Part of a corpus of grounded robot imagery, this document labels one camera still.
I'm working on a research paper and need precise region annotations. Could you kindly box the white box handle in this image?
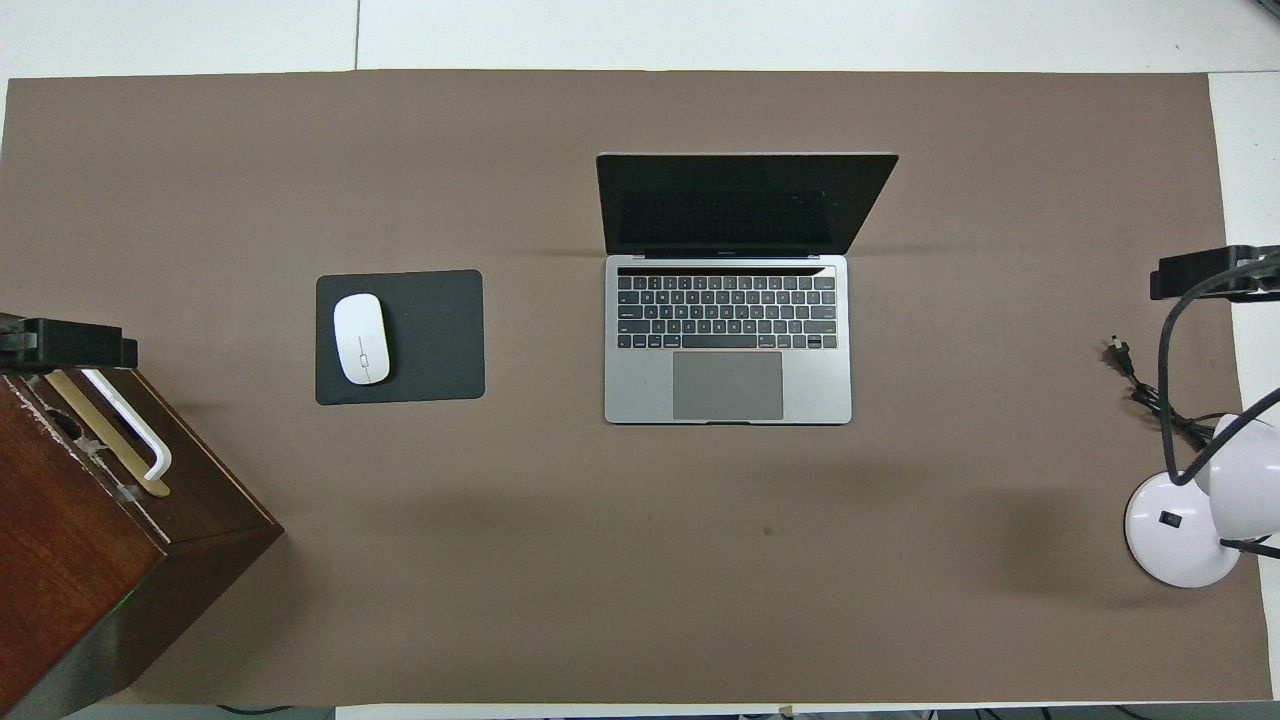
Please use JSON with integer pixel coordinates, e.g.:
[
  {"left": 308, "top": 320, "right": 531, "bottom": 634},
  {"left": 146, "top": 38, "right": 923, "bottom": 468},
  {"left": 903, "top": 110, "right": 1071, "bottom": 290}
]
[{"left": 80, "top": 368, "right": 173, "bottom": 483}]

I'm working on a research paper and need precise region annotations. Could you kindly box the silver grey laptop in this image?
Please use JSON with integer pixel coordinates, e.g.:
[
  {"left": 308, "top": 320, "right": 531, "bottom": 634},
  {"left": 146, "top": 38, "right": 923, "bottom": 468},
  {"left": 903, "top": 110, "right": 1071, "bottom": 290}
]
[{"left": 596, "top": 152, "right": 899, "bottom": 426}]

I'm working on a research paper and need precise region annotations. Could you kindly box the white desk lamp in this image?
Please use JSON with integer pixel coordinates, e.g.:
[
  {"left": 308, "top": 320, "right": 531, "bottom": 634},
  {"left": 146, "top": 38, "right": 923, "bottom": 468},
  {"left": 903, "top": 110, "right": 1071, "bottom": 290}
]
[{"left": 1124, "top": 413, "right": 1280, "bottom": 589}]

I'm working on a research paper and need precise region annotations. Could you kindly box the black lamp power cable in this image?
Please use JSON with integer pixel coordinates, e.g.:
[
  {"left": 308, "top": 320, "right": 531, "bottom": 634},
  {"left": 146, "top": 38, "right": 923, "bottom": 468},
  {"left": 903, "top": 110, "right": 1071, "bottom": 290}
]
[{"left": 1105, "top": 337, "right": 1216, "bottom": 448}]

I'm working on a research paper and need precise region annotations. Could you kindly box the white computer mouse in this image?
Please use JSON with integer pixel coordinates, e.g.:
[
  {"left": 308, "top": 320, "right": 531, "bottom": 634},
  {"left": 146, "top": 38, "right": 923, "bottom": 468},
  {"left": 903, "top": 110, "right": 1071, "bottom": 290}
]
[{"left": 333, "top": 292, "right": 392, "bottom": 386}]

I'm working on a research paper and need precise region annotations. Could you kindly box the black mouse pad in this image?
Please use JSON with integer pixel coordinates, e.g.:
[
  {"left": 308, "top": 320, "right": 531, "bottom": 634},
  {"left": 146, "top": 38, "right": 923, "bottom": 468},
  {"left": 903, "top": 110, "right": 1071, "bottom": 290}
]
[{"left": 315, "top": 269, "right": 486, "bottom": 406}]

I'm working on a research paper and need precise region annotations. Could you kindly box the brown table mat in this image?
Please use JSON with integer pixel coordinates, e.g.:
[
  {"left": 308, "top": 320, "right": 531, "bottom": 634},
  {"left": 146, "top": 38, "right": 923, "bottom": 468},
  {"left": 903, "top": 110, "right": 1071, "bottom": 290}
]
[{"left": 0, "top": 70, "right": 1273, "bottom": 706}]

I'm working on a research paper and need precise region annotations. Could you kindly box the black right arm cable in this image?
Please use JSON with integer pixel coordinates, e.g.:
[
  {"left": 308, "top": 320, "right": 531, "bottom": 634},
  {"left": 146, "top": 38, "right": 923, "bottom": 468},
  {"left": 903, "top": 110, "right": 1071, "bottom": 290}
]
[{"left": 1157, "top": 255, "right": 1280, "bottom": 488}]

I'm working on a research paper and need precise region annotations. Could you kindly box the dark brown wooden box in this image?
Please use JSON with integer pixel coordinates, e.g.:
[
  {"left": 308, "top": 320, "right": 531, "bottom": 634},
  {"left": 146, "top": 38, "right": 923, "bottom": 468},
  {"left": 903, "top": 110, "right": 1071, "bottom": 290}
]
[{"left": 0, "top": 365, "right": 285, "bottom": 720}]

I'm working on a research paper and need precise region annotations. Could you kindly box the brass handle plate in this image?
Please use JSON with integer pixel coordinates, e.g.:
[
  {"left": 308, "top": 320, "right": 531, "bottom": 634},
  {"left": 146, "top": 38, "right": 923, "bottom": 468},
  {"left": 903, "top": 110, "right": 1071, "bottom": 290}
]
[{"left": 45, "top": 370, "right": 171, "bottom": 498}]

